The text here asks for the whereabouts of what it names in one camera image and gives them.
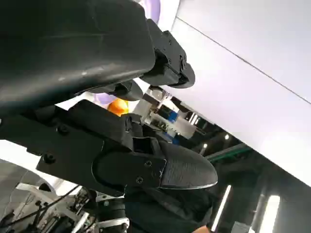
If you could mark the blue box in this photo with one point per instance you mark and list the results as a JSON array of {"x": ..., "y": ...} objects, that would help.
[{"x": 173, "y": 117}]

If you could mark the lilac plate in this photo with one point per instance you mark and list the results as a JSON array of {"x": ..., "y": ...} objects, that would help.
[{"x": 155, "y": 9}]

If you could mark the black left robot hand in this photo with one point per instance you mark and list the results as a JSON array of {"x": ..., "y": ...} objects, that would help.
[{"x": 73, "y": 48}]

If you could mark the green metal beam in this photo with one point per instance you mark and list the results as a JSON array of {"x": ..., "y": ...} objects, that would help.
[{"x": 228, "y": 151}]

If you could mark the orange toy bread roll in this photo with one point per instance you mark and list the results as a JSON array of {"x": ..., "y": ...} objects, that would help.
[{"x": 117, "y": 106}]

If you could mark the long ceiling light strip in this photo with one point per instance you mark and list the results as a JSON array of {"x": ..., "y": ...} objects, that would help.
[
  {"x": 222, "y": 206},
  {"x": 272, "y": 213}
]

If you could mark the black and silver machine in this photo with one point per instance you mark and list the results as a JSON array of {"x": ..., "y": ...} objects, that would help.
[{"x": 110, "y": 211}]

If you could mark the person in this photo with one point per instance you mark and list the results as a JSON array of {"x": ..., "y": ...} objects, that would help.
[{"x": 165, "y": 211}]

